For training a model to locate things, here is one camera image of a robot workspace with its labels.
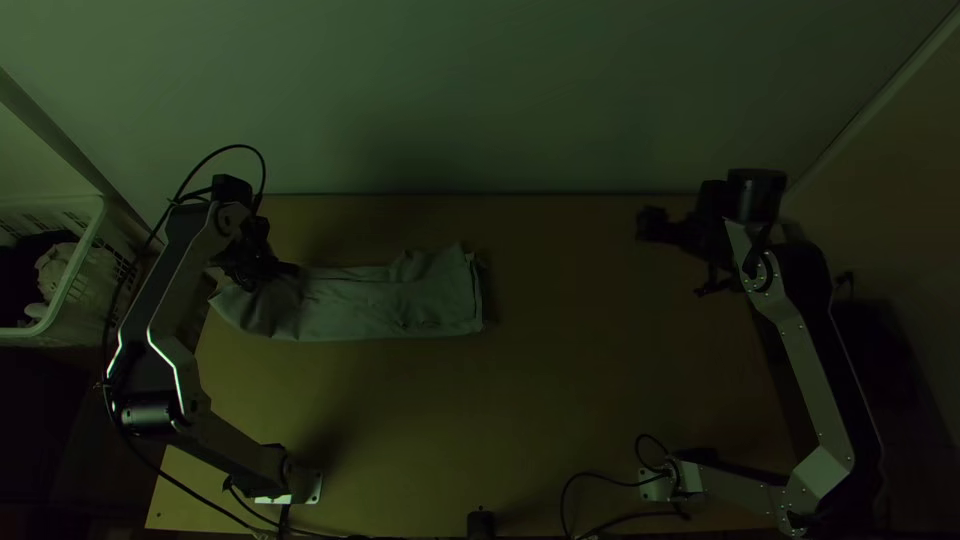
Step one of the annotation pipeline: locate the grey t-shirt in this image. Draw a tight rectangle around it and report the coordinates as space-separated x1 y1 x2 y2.
208 242 486 344

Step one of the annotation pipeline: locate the white laundry basket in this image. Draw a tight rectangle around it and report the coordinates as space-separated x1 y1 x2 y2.
0 194 145 348

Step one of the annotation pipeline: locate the heap of clothes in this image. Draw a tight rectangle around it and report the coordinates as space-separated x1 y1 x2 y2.
0 230 82 330

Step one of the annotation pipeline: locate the black cable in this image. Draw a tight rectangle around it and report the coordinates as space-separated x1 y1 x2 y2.
560 432 680 540
112 419 301 540
146 143 268 249

